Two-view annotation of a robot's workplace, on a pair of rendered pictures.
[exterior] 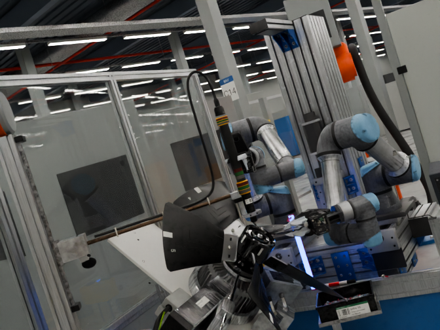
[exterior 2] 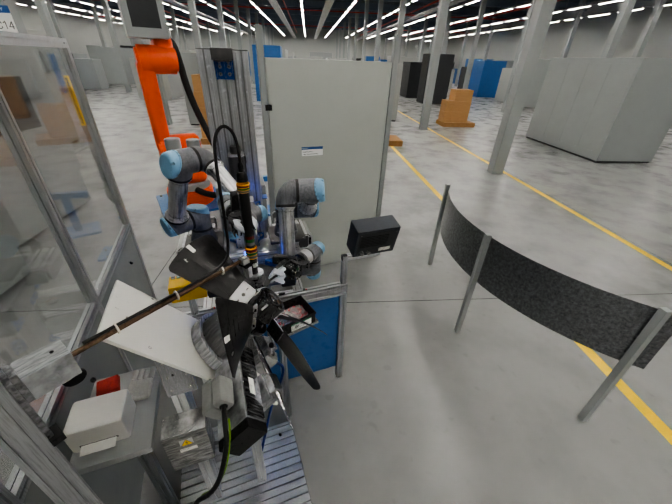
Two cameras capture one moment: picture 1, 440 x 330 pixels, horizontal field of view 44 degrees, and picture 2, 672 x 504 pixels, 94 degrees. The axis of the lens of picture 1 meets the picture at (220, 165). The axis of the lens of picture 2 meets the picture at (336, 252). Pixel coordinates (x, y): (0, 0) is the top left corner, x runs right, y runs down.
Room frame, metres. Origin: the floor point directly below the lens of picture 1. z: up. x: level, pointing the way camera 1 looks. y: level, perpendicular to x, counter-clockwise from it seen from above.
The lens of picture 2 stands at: (1.05, 0.48, 2.00)
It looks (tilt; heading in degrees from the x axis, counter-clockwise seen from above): 32 degrees down; 311
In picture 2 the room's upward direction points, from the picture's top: 2 degrees clockwise
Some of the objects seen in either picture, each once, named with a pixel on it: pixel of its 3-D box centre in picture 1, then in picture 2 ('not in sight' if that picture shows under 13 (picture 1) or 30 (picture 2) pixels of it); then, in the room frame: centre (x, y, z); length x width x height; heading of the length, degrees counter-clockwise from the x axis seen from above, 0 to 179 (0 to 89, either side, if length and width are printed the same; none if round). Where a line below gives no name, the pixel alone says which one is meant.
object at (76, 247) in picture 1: (73, 248); (44, 370); (1.85, 0.57, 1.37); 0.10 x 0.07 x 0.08; 97
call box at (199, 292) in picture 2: not in sight; (188, 288); (2.38, 0.04, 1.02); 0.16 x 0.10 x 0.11; 62
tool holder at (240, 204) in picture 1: (245, 202); (251, 265); (1.93, -0.05, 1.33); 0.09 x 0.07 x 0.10; 97
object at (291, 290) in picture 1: (274, 289); not in sight; (1.99, -0.05, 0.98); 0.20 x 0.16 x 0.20; 62
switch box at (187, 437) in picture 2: not in sight; (189, 438); (1.88, 0.35, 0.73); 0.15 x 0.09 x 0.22; 62
